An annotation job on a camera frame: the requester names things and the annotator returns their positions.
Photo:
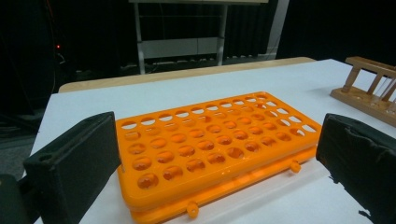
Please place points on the white table cover sheet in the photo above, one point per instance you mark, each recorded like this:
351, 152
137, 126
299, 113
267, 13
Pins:
218, 81

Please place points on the white metal stand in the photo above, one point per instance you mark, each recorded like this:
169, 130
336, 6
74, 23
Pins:
174, 47

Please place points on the wooden test tube rack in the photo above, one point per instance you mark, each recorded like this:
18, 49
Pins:
358, 99

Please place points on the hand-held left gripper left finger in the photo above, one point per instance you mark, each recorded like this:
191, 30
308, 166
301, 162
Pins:
74, 161

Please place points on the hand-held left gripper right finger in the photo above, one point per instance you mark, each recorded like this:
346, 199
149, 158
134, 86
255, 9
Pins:
361, 155

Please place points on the orange plastic test tube rack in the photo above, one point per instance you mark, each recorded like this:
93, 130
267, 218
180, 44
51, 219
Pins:
186, 140

